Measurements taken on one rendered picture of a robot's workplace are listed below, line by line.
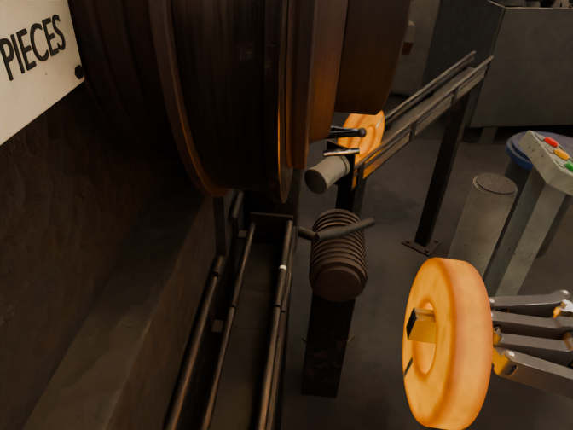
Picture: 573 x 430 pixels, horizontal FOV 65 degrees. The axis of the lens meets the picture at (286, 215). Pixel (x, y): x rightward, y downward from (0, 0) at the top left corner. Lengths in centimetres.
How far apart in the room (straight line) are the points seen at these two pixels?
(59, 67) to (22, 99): 4
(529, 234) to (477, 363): 115
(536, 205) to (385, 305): 58
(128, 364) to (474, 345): 27
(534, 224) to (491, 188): 21
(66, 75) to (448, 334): 34
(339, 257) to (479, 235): 56
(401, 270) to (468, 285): 139
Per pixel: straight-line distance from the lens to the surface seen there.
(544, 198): 147
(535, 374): 46
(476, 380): 41
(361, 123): 101
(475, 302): 41
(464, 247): 147
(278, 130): 30
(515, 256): 158
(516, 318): 49
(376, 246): 188
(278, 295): 63
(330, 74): 36
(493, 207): 138
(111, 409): 37
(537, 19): 272
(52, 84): 31
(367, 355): 150
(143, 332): 40
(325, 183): 95
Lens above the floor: 117
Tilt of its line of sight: 36 degrees down
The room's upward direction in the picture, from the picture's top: 3 degrees clockwise
